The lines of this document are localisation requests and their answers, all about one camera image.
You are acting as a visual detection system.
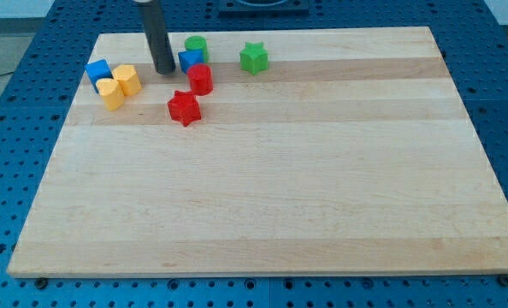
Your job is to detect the blue triangle block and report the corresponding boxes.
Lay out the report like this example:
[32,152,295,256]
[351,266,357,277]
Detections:
[178,50,204,74]

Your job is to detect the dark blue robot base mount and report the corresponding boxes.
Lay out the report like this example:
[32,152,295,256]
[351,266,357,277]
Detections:
[216,0,311,17]

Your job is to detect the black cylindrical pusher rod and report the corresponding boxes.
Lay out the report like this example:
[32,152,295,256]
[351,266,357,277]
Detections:
[135,0,175,75]

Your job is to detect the red cylinder block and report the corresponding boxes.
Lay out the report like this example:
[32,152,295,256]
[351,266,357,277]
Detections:
[187,63,213,96]

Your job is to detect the yellow rounded block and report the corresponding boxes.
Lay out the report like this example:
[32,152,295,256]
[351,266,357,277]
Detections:
[96,78,125,111]

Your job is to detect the wooden board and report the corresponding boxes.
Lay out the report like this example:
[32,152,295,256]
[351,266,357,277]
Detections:
[8,27,508,278]

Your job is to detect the green cylinder block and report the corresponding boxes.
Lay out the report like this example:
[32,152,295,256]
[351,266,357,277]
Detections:
[185,35,210,62]

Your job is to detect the red star block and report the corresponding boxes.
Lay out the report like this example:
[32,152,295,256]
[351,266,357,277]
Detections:
[167,91,202,127]

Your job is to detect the green star block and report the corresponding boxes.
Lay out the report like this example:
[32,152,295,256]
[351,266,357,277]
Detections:
[239,42,269,75]

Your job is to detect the blue cube block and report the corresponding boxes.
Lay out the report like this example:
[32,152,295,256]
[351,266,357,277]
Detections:
[85,59,113,93]

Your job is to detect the yellow hexagon block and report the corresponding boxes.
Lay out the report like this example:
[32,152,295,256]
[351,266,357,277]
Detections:
[112,64,142,96]

